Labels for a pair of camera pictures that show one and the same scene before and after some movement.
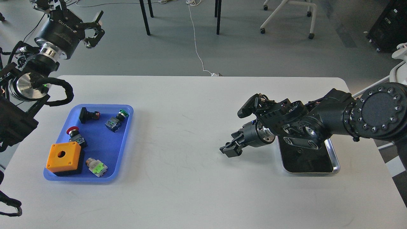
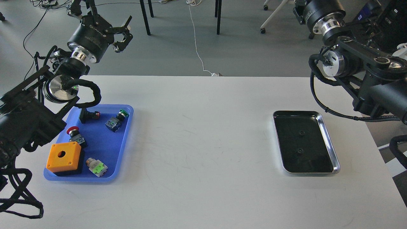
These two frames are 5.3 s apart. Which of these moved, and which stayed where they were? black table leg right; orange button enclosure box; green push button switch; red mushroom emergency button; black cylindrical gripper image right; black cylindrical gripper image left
Moved: black cylindrical gripper image left; black cylindrical gripper image right
Stayed: black table leg right; orange button enclosure box; green push button switch; red mushroom emergency button
